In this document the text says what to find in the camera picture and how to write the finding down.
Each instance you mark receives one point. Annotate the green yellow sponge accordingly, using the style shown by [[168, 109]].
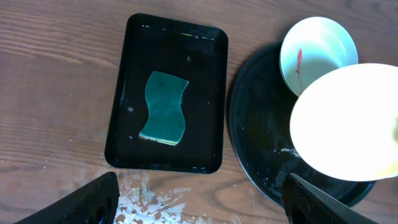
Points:
[[166, 122]]

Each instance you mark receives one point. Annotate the light blue plate with stain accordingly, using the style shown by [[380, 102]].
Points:
[[312, 48]]

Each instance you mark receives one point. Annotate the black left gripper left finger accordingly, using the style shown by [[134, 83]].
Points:
[[95, 202]]

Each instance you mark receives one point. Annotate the black round tray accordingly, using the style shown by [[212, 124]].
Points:
[[259, 109]]

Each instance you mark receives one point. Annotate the black rectangular tray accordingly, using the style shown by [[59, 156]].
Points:
[[195, 53]]

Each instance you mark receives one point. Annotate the yellow plate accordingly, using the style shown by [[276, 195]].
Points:
[[344, 124]]

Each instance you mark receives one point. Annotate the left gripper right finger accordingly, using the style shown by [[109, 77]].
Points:
[[305, 203]]

